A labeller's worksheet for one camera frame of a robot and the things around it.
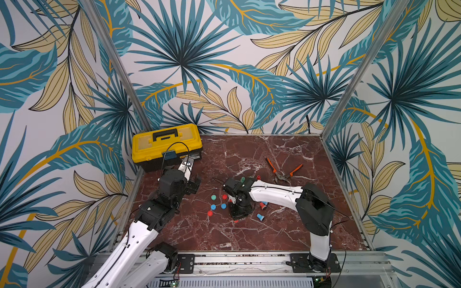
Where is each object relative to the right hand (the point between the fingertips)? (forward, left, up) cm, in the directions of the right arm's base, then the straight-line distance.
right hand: (233, 218), depth 84 cm
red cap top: (+12, +4, -2) cm, 12 cm away
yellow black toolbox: (+30, +39, +14) cm, 51 cm away
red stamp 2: (+5, -15, 0) cm, 16 cm away
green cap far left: (+11, +10, -2) cm, 15 cm away
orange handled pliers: (+23, -26, -2) cm, 35 cm away
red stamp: (+22, -14, 0) cm, 26 cm away
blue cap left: (+6, +10, -1) cm, 12 cm away
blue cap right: (+6, +5, +1) cm, 8 cm away
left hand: (+11, +20, +23) cm, 32 cm away
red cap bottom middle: (-1, -1, -1) cm, 2 cm away
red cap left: (+3, +11, -2) cm, 12 cm away
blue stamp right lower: (0, -13, 0) cm, 13 cm away
